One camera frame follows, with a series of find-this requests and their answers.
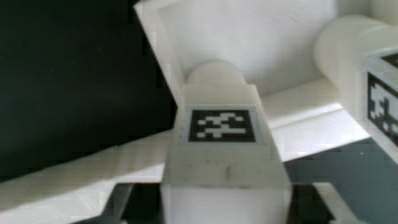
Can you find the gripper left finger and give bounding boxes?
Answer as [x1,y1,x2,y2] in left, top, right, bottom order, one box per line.
[77,183,164,224]

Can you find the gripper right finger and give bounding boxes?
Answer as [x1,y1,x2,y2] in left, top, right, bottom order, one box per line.
[290,182,369,224]

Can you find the white chair leg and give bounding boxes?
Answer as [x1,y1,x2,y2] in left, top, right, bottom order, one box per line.
[161,60,292,224]

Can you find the white chair leg tagged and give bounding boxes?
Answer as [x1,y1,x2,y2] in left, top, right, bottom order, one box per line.
[315,15,398,163]

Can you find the white chair seat part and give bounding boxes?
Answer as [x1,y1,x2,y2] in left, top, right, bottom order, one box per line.
[134,0,370,161]

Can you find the white U-shaped fence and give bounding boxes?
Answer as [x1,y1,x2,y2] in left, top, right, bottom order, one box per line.
[0,131,173,224]

